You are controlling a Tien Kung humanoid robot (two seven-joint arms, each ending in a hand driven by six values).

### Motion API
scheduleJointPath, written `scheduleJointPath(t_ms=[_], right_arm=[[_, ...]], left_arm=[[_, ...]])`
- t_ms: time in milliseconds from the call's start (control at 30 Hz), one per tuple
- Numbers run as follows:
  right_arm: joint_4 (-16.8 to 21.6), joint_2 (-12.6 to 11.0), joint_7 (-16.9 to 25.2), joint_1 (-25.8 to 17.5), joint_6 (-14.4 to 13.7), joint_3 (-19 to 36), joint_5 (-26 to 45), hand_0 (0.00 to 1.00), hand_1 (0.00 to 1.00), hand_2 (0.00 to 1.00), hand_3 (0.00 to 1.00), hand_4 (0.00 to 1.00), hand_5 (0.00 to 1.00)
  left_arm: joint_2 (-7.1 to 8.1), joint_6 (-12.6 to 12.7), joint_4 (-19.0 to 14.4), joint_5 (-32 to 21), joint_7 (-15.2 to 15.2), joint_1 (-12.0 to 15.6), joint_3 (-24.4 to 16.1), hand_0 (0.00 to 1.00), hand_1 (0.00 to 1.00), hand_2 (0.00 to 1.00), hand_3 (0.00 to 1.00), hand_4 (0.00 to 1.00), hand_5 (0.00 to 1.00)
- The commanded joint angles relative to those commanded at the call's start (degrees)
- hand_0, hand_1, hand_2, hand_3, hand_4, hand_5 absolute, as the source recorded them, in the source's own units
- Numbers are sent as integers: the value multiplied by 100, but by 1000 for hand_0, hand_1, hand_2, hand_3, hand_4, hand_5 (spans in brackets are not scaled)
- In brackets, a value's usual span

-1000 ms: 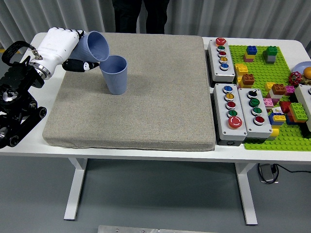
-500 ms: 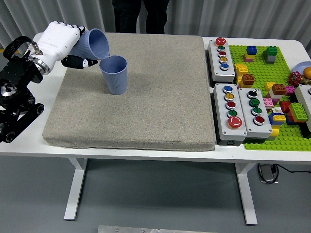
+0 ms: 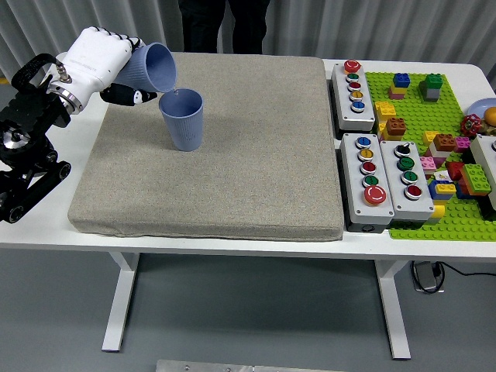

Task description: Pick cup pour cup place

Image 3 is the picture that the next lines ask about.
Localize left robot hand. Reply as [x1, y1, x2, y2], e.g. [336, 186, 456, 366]
[53, 26, 159, 106]

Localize blue ribbed cup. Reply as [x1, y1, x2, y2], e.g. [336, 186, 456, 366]
[159, 88, 205, 152]
[114, 41, 178, 94]

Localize person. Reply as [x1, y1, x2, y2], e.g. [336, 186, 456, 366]
[177, 0, 271, 55]

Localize grey-brown mat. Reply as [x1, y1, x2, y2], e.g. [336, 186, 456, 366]
[67, 51, 345, 242]

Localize white table leg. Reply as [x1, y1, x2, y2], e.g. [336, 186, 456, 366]
[101, 251, 140, 353]
[374, 259, 412, 360]

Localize five-button control box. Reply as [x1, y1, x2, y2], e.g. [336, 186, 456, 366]
[339, 133, 395, 233]
[329, 60, 377, 133]

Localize white curtain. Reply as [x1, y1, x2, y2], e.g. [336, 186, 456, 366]
[0, 0, 496, 94]

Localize orange toy brick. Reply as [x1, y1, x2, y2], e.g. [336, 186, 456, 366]
[384, 116, 408, 138]
[432, 133, 458, 153]

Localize green brick baseplate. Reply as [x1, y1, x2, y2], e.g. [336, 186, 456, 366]
[363, 71, 496, 242]

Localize white toy brick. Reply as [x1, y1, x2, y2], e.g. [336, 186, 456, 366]
[429, 143, 453, 160]

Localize yellow toy cylinder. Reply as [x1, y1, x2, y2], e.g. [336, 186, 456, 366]
[425, 204, 446, 226]

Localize red toy brick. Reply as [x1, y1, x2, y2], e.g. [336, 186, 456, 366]
[444, 161, 467, 182]

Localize red valve wheel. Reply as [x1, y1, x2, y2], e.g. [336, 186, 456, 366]
[460, 114, 483, 138]

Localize pale blue plate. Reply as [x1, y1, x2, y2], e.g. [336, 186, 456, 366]
[467, 98, 496, 122]

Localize grey power adapter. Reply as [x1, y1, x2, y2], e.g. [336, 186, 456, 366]
[413, 261, 441, 292]

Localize large green toy brick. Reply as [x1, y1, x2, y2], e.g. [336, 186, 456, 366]
[460, 163, 493, 195]

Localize white box on black base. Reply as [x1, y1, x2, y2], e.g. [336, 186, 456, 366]
[463, 134, 496, 222]

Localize four-control switch box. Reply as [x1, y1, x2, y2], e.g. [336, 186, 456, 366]
[379, 139, 436, 229]

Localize black power cord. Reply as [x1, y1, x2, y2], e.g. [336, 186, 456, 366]
[410, 260, 496, 295]

